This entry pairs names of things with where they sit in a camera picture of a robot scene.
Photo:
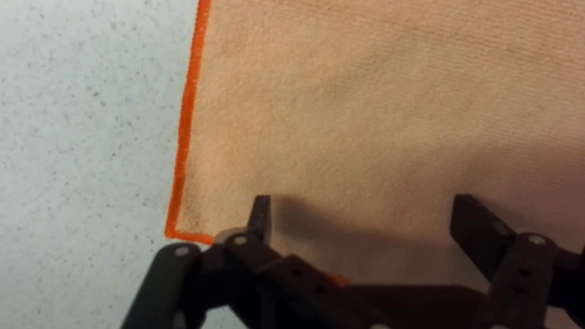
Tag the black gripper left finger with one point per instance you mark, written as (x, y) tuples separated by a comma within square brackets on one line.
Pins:
[(262, 275)]

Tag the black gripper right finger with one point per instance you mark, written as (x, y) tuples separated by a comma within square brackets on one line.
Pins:
[(518, 275)]

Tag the orange microfiber cloth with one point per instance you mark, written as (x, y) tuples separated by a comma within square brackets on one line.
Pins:
[(377, 111)]

